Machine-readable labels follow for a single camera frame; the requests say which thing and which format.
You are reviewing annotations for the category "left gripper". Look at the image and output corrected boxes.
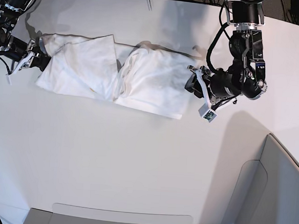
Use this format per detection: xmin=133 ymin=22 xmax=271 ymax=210
xmin=185 ymin=65 xmax=237 ymax=111

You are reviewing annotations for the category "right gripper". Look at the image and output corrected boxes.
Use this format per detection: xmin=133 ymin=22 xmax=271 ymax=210
xmin=9 ymin=37 xmax=51 ymax=75

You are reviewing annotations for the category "white t-shirt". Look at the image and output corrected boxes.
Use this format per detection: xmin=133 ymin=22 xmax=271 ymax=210
xmin=36 ymin=34 xmax=199 ymax=119

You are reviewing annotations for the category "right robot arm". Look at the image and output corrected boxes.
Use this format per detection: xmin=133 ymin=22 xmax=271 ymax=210
xmin=0 ymin=0 xmax=51 ymax=76

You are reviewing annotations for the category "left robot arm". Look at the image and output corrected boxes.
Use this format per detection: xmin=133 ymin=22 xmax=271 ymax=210
xmin=185 ymin=0 xmax=267 ymax=111

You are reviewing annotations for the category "beige chair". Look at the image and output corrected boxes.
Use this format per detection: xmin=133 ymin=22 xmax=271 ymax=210
xmin=24 ymin=134 xmax=299 ymax=224

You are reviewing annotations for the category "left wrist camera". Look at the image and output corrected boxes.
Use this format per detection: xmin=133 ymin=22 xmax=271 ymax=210
xmin=198 ymin=104 xmax=218 ymax=122

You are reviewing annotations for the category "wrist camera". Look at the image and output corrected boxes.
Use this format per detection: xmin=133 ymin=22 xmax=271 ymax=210
xmin=198 ymin=104 xmax=218 ymax=122
xmin=6 ymin=74 xmax=13 ymax=85

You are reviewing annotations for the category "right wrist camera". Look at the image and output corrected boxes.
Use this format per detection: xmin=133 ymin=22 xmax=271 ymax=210
xmin=6 ymin=74 xmax=13 ymax=85

